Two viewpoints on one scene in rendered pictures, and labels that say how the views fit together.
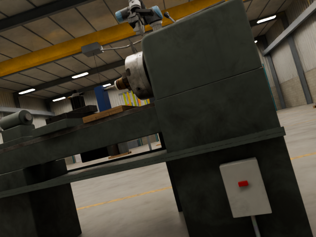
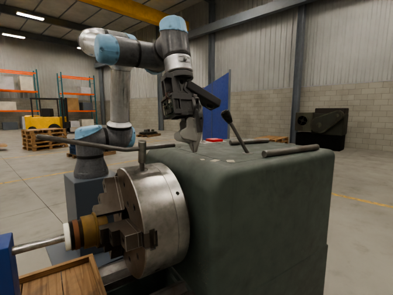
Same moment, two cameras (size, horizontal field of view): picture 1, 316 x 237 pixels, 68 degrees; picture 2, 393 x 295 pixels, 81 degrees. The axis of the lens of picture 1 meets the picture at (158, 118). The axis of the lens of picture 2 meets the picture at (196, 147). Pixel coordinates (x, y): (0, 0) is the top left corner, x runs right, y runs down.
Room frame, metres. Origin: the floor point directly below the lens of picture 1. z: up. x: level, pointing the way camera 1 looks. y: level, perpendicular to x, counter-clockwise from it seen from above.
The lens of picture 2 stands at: (1.05, 0.44, 1.40)
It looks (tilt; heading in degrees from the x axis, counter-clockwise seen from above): 9 degrees down; 308
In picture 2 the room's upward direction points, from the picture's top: straight up
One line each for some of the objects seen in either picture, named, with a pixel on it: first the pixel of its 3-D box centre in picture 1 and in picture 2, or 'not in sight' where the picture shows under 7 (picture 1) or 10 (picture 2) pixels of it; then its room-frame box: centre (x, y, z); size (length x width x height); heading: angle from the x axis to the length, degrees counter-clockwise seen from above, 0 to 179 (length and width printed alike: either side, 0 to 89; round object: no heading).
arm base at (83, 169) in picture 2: not in sight; (90, 164); (2.10, -0.08, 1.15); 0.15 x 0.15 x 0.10
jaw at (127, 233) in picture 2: (127, 76); (126, 235); (1.52, 0.13, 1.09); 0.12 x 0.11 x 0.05; 162
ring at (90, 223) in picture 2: (123, 82); (89, 230); (1.63, 0.17, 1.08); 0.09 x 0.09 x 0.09; 72
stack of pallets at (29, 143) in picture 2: not in sight; (45, 139); (10.86, -2.78, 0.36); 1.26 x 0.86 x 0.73; 95
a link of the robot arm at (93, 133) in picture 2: not in sight; (90, 139); (2.10, -0.09, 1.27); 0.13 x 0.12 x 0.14; 73
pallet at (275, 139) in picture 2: not in sight; (271, 143); (4.08, -7.89, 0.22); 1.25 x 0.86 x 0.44; 87
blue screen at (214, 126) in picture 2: not in sight; (212, 117); (5.31, -5.81, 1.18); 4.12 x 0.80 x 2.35; 135
